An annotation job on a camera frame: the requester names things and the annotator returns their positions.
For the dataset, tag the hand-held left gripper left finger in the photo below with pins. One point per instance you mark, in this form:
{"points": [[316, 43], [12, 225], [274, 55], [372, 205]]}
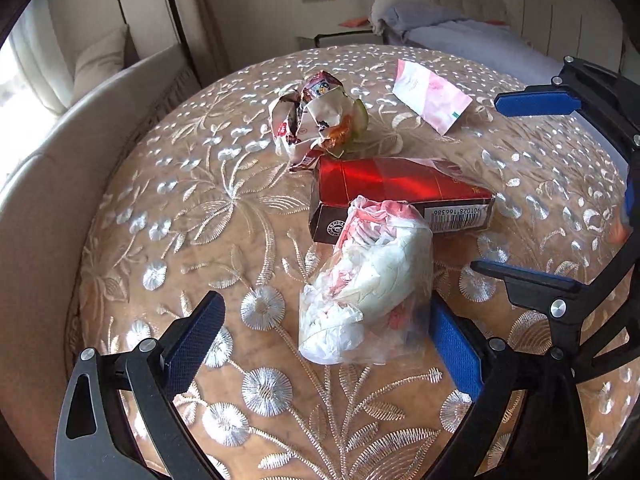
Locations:
{"points": [[195, 342]]}

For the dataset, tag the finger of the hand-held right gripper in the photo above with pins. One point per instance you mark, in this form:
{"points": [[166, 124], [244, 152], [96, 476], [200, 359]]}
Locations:
{"points": [[540, 102], [530, 285]]}

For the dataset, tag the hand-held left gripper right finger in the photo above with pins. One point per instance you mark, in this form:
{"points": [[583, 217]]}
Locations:
{"points": [[455, 355]]}

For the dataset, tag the clear bag of tissues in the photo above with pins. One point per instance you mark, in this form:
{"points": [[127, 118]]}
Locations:
{"points": [[370, 280]]}

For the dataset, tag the lilac duvet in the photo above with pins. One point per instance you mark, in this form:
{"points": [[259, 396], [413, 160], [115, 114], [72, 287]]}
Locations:
{"points": [[480, 45]]}

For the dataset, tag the orange cloth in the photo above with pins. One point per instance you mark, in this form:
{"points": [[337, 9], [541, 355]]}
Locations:
{"points": [[496, 23]]}

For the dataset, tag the beige wardrobe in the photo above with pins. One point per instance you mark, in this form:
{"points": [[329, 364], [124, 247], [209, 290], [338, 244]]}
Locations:
{"points": [[565, 5]]}

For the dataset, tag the pink white packet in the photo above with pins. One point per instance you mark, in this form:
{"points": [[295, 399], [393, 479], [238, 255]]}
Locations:
{"points": [[430, 92]]}

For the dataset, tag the red cigarette box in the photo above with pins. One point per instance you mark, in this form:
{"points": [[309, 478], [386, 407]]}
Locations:
{"points": [[400, 185]]}

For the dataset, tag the grey pillow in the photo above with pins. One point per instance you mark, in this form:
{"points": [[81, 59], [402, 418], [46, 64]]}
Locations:
{"points": [[400, 10]]}

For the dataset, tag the beige window seat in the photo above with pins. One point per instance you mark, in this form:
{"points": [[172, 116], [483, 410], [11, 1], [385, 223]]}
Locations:
{"points": [[30, 260]]}

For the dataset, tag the orange item on nightstand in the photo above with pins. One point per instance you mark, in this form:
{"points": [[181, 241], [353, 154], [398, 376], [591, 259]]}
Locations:
{"points": [[355, 22]]}

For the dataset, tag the white printed crumpled wrapper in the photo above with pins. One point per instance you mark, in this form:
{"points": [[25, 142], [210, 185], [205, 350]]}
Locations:
{"points": [[315, 115]]}

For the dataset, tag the white nightstand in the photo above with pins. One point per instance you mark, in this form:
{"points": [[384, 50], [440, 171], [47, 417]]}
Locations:
{"points": [[306, 42]]}

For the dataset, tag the beige cushion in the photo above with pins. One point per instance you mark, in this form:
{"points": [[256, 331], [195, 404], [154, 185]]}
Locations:
{"points": [[102, 62]]}

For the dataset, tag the white curtain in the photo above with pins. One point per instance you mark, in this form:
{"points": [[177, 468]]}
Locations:
{"points": [[35, 60]]}

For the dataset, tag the dark sliding door frame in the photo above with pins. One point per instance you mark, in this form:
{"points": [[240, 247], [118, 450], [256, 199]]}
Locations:
{"points": [[185, 20]]}

